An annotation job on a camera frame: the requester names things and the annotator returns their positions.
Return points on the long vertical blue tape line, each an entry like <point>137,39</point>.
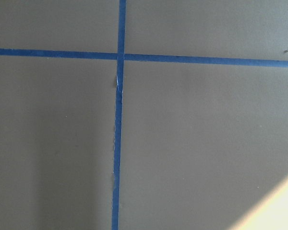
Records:
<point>118,116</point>

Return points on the long horizontal blue tape line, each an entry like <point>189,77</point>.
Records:
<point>144,57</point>

